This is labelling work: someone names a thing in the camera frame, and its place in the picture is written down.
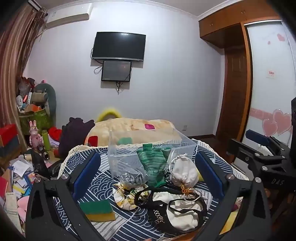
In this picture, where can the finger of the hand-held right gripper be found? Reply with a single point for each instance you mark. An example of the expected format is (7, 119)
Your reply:
(256, 136)
(238, 148)

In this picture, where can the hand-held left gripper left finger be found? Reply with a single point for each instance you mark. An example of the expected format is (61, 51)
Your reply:
(87, 171)

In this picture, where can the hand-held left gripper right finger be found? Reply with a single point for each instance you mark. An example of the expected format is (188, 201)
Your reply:
(208, 172)

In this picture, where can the clear plastic box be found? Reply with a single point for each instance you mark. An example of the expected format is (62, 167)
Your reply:
(124, 157)

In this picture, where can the white floral scrunchie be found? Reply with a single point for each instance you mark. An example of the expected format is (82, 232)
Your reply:
(122, 197)

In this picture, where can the black mesh and white garment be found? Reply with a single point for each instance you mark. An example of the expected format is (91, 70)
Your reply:
(182, 215)

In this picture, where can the blue wave pattern cloth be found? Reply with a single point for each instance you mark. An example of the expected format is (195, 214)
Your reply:
(101, 185)

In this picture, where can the pink heart stickers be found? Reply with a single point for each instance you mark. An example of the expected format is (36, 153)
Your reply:
(279, 121)

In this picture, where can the dark purple cloth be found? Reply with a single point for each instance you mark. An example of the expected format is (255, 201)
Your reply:
(74, 134)

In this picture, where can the green yellow sponge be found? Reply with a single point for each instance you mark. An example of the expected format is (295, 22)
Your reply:
(98, 209)

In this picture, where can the wooden door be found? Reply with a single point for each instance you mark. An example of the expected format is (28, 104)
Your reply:
(233, 92)

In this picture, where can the red cloth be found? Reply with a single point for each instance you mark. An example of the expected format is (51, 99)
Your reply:
(55, 134)

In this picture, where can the green bottle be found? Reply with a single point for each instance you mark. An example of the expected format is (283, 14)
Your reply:
(46, 140)

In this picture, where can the green knitted gloves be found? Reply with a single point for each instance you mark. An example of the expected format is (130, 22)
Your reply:
(152, 162)

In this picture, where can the pink rabbit toy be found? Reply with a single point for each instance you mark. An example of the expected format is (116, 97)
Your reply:
(35, 136)

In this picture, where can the yellow plush hoop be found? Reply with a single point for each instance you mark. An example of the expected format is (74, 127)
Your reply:
(108, 111)

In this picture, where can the beige plush blanket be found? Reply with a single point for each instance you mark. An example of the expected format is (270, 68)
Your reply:
(138, 129)

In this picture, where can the pile of papers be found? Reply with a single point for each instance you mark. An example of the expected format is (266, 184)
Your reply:
(18, 176)

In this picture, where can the green bag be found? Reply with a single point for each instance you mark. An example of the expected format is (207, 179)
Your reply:
(37, 120)

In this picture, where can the pink plush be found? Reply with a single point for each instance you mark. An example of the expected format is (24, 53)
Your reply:
(22, 205)

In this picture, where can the wooden wardrobe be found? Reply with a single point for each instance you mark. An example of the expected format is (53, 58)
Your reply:
(266, 58)

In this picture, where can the grey box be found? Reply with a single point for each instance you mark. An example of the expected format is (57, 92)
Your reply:
(9, 148)

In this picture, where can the orange box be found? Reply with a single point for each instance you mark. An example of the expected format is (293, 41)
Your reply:
(34, 108)

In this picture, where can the grey green plush toy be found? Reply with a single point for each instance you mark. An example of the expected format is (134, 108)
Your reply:
(47, 97)

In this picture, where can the red box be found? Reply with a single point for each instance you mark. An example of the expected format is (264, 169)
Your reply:
(8, 132)

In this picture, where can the clear plastic bag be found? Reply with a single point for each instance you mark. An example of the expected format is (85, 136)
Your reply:
(24, 87)

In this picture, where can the striped brown curtain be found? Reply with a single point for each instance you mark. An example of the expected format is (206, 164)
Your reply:
(13, 58)

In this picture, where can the white air conditioner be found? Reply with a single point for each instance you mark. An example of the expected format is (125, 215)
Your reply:
(67, 19)

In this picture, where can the small wall monitor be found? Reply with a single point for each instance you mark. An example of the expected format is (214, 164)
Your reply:
(116, 70)

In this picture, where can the large wall television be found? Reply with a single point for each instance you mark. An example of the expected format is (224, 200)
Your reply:
(118, 46)

